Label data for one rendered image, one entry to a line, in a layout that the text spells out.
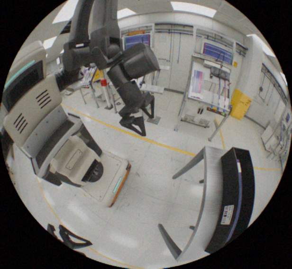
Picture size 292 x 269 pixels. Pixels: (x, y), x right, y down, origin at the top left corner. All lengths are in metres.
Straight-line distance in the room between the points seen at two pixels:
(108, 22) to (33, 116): 0.34
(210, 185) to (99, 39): 0.64
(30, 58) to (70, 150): 0.41
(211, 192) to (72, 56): 0.72
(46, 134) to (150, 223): 1.23
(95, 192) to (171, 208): 0.88
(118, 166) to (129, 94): 0.87
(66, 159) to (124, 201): 0.91
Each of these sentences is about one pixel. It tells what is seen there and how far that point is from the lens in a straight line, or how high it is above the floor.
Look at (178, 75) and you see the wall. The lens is 3.19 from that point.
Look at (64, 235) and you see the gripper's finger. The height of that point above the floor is 1.06.
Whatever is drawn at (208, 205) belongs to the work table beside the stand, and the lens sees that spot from 0.49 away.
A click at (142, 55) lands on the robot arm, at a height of 1.20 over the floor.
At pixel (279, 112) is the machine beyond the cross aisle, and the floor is 1.34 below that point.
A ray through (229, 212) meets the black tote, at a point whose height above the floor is 0.87.
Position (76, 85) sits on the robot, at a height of 1.13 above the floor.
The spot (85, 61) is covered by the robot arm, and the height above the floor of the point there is 1.21.
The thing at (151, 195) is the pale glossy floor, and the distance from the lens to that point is 1.20.
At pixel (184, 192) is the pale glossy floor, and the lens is 1.29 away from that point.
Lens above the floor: 1.19
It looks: 43 degrees down
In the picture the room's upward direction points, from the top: straight up
